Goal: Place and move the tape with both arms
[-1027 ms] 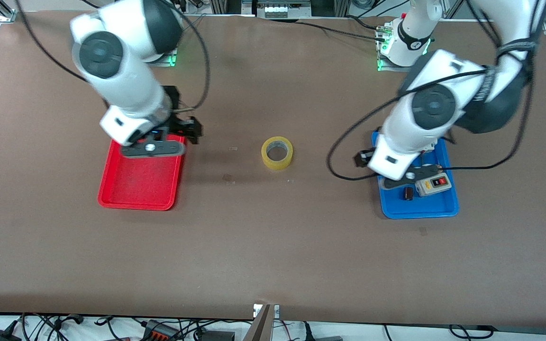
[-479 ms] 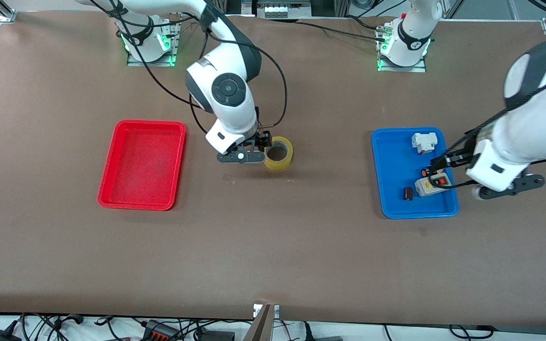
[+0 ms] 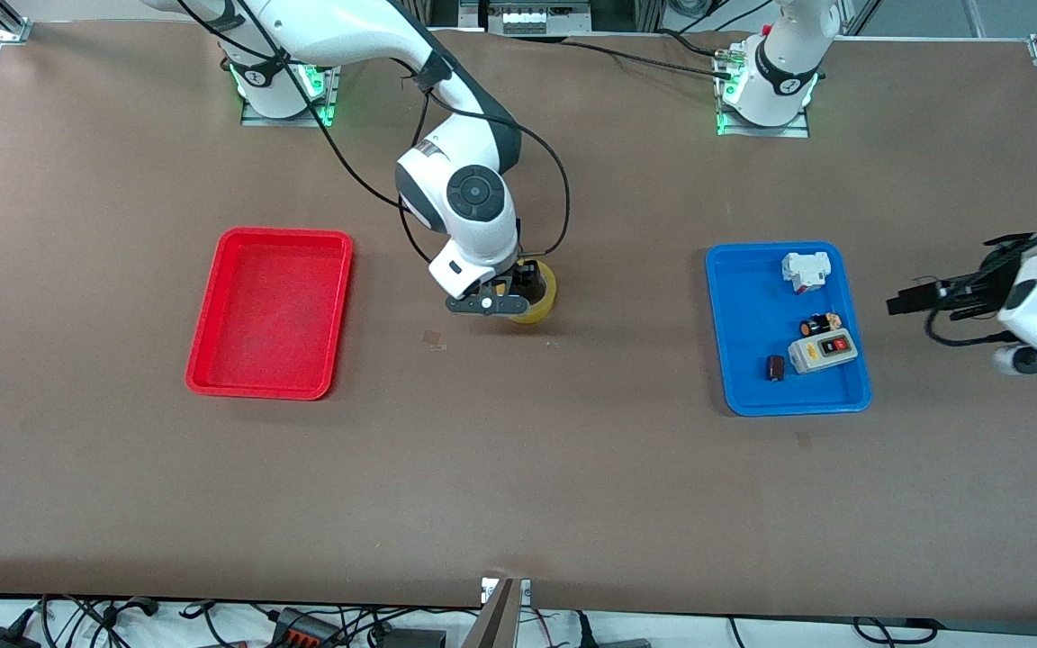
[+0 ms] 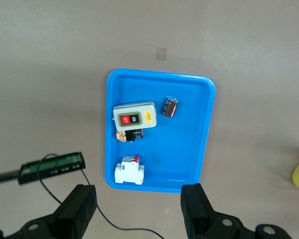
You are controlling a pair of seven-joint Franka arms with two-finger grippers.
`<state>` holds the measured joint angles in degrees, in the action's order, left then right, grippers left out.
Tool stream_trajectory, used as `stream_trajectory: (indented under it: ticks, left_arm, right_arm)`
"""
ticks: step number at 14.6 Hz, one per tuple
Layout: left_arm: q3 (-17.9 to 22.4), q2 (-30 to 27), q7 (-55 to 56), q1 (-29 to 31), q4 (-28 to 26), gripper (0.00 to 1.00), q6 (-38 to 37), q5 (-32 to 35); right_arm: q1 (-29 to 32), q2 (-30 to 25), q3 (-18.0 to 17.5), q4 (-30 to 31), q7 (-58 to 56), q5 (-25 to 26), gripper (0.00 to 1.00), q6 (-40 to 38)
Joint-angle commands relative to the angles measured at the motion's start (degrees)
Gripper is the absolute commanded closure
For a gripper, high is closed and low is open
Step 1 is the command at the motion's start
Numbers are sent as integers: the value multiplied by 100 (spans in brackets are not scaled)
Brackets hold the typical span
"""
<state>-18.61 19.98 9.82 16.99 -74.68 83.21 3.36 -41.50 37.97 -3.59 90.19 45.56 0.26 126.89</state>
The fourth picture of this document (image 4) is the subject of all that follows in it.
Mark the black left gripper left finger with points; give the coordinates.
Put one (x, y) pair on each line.
(64, 219)

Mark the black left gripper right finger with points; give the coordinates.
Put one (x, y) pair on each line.
(199, 214)

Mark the black usb hub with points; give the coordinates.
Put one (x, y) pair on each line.
(64, 163)

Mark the blue plastic tray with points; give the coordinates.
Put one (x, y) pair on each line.
(177, 149)

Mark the white circuit breaker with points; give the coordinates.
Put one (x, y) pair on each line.
(128, 173)

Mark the small orange black component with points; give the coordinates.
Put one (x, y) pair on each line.
(127, 135)

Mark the dark cylindrical capacitor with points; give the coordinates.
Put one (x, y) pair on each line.
(170, 107)

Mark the grey on-off switch box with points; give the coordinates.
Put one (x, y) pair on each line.
(139, 107)

